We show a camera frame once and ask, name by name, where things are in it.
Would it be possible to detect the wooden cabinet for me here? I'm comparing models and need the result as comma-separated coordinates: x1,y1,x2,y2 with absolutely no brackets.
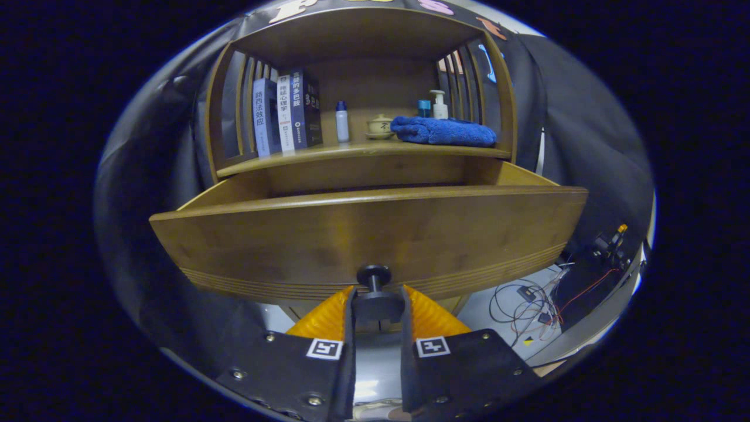
202,7,519,329

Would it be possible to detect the white book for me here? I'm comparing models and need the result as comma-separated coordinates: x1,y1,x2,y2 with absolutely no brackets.
277,73,296,154

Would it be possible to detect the black and orange tool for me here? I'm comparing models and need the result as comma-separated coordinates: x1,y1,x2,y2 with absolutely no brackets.
589,223,630,264

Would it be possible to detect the beige lidded teacup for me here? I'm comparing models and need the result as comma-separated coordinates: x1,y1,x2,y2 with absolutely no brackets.
365,114,395,141

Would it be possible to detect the black backdrop cloth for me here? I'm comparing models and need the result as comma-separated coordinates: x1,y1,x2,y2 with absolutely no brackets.
94,0,654,352

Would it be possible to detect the wooden drawer with black knob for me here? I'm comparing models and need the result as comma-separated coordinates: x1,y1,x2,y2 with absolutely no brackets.
149,158,588,326

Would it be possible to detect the folded blue towel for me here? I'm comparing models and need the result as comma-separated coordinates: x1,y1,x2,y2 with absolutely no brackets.
390,115,497,148

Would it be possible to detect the dark blue book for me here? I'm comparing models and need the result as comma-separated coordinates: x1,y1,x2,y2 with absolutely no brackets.
290,70,323,150

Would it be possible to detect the wooden countertop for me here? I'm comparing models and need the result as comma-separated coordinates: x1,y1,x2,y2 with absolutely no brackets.
216,126,512,178

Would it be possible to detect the pale lavender book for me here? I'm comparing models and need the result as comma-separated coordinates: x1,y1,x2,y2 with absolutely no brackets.
253,78,282,159

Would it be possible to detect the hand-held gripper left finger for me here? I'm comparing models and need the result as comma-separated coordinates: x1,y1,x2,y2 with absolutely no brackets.
214,285,357,422

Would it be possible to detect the tangle of cables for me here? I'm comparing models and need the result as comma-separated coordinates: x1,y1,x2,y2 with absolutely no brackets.
489,267,622,346

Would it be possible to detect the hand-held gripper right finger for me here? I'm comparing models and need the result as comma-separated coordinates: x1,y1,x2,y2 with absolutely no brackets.
400,284,544,422

